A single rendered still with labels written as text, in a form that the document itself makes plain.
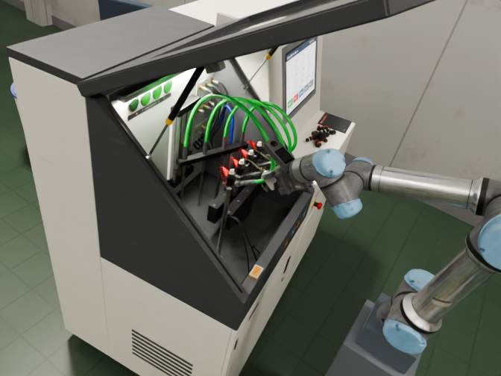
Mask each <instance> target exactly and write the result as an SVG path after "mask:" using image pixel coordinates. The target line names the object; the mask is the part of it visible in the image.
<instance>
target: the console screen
mask: <svg viewBox="0 0 501 376"><path fill-rule="evenodd" d="M317 53H318V37H313V38H310V39H307V40H301V41H299V42H296V43H290V44H288V45H287V46H285V47H283V48H282V79H283V111H284V112H285V113H286V114H287V115H288V116H289V118H290V119H291V118H292V117H293V116H294V115H295V114H296V113H297V112H298V111H299V110H300V109H301V108H302V107H303V106H304V105H305V104H306V103H307V102H308V100H310V98H311V97H313V95H314V94H316V75H317ZM283 122H284V123H285V124H286V123H287V120H286V118H285V117H284V116H283Z"/></svg>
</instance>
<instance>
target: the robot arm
mask: <svg viewBox="0 0 501 376"><path fill-rule="evenodd" d="M263 148H264V149H265V150H266V151H267V152H268V153H269V155H270V156H271V157H272V158H273V159H274V160H275V162H276V163H277V164H278V165H279V166H277V167H275V169H273V170H272V171H270V170H268V172H266V173H263V174H262V177H261V179H262V180H264V181H265V182H266V183H267V185H268V187H269V188H270V189H271V190H274V183H276V182H277V183H278V185H279V187H280V188H278V190H279V192H280V194H281V195H285V194H289V193H291V192H294V191H295V190H299V189H305V188H307V187H308V186H310V185H311V184H313V181H315V182H316V183H317V185H318V186H319V188H320V190H321V191H322V193H323V194H324V196H325V198H326V200H327V201H328V203H329V205H330V206H331V209H333V211H334V212H335V214H336V215H337V217H339V218H340V219H348V218H350V217H352V216H355V215H356V214H357V213H358V212H359V211H360V210H361V209H362V203H361V201H360V198H359V197H358V196H359V194H360V193H361V191H362V190H363V189H364V190H368V191H372V192H380V193H384V194H389V195H395V196H400V197H404V198H412V199H416V200H420V201H428V202H432V203H436V204H443V205H448V206H452V207H460V208H464V209H468V210H471V211H472V213H473V214H474V215H478V216H484V218H483V220H482V221H481V222H480V223H479V224H478V225H477V226H476V227H475V228H474V229H473V230H472V231H471V232H470V233H469V234H468V235H467V236H466V238H465V244H466V246H465V247H464V248H463V249H462V250H461V251H460V252H459V253H458V254H457V255H456V256H455V257H454V258H453V259H452V260H451V261H450V262H449V263H448V264H447V265H446V266H445V267H444V268H443V269H442V270H441V271H440V272H439V273H438V274H437V275H436V276H434V275H433V274H431V273H429V272H427V271H424V270H422V269H412V270H410V271H409V272H408V273H407V274H406V275H405V276H404V279H403V281H402V282H401V284H400V285H399V287H398V288H397V290H396V292H395V293H394V295H393V297H392V298H390V299H388V300H387V301H385V302H384V303H382V304H381V305H380V307H379V309H378V310H377V312H376V321H377V324H378V325H379V327H380V329H381V330H382V332H383V334H384V336H385V338H386V340H387V341H388V342H389V343H390V344H391V345H392V346H394V347H395V348H396V349H398V350H400V351H402V352H405V353H409V354H419V353H421V352H422V351H423V350H424V349H425V347H426V341H427V340H428V338H429V337H430V336H431V335H433V334H434V333H435V332H436V331H437V330H439V329H440V328H441V325H442V318H443V317H445V316H446V315H447V314H448V313H449V312H450V311H451V310H453V309H454V308H455V307H457V306H458V305H459V304H460V303H462V302H463V300H465V299H466V298H467V297H468V296H469V295H471V294H472V293H473V292H475V291H476V290H477V289H478V288H480V286H481V285H483V284H484V283H485V282H486V281H488V280H489V279H490V278H492V277H493V276H494V275H495V274H496V273H500V274H501V180H497V179H492V178H480V179H478V180H477V181H475V180H469V179H464V178H455V177H450V176H445V175H436V174H430V173H425V172H416V171H411V170H406V169H397V168H391V167H387V166H378V165H374V164H373V163H372V162H371V161H370V160H369V159H367V158H365V157H357V158H355V159H354V160H352V161H351V162H350V163H348V164H347V166H346V163H345V159H344V155H343V154H342V153H341V152H340V151H339V150H338V149H335V148H326V149H321V150H319V151H317V152H314V153H311V154H308V155H304V156H302V157H299V158H297V159H295V158H294V157H293V156H292V155H291V154H290V153H289V151H288V150H287V149H286V148H285V147H284V146H283V145H282V143H281V142H280V141H279V140H278V139H277V138H276V137H274V138H273V139H271V140H269V141H267V142H265V143H264V146H263ZM345 166H346V167H345ZM283 192H285V193H283Z"/></svg>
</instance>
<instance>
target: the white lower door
mask: <svg viewBox="0 0 501 376"><path fill-rule="evenodd" d="M302 224H303V222H302ZM302 224H301V226H300V227H299V229H298V230H297V233H296V234H295V235H294V237H293V239H292V241H291V242H290V244H289V246H288V247H287V249H286V250H285V252H284V254H283V255H282V257H281V258H280V261H279V262H278V264H277V265H276V267H275V269H274V270H273V272H272V273H271V276H270V277H269V279H268V280H267V282H266V284H265V285H264V287H263V288H262V290H261V292H260V294H259V295H258V297H257V298H256V300H255V302H254V303H253V305H252V307H251V308H250V310H249V312H248V314H247V315H246V317H245V319H244V320H243V322H242V323H241V325H240V327H239V332H238V335H237V338H236V343H235V346H234V349H233V355H232V357H231V361H230V366H229V369H228V372H227V376H238V374H239V372H240V370H241V368H242V367H243V365H244V363H245V361H246V359H247V358H248V355H249V353H250V352H251V350H252V348H253V346H254V344H255V343H256V341H257V339H258V337H259V335H260V334H261V332H262V329H263V328H264V326H265V324H266V322H267V321H268V318H269V317H270V315H271V313H272V311H273V309H274V307H275V304H276V302H277V298H278V295H279V293H280V289H281V286H282V284H283V280H284V277H285V275H286V272H287V269H288V267H289V263H290V260H291V258H292V254H293V251H294V247H295V245H296V242H297V238H298V236H299V233H300V229H301V227H302Z"/></svg>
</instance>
